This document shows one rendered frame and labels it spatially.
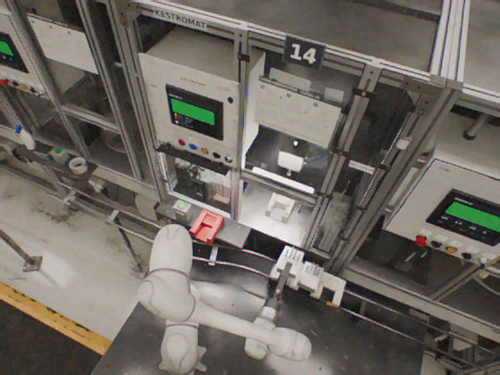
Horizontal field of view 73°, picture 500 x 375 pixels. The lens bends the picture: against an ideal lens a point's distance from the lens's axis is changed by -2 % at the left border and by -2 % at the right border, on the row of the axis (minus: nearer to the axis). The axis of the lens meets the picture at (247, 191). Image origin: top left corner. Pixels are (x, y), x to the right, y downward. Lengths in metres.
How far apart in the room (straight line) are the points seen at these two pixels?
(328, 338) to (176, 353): 0.81
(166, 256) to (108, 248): 1.89
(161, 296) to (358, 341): 1.23
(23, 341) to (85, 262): 0.66
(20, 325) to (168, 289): 2.00
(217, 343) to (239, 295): 0.28
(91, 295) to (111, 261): 0.29
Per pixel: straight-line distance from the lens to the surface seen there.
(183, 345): 1.68
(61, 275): 3.08
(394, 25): 1.38
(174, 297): 1.16
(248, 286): 2.04
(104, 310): 2.85
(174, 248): 1.20
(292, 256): 1.71
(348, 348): 2.04
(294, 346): 1.46
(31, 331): 2.98
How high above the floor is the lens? 2.58
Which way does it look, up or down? 53 degrees down
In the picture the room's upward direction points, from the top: 5 degrees clockwise
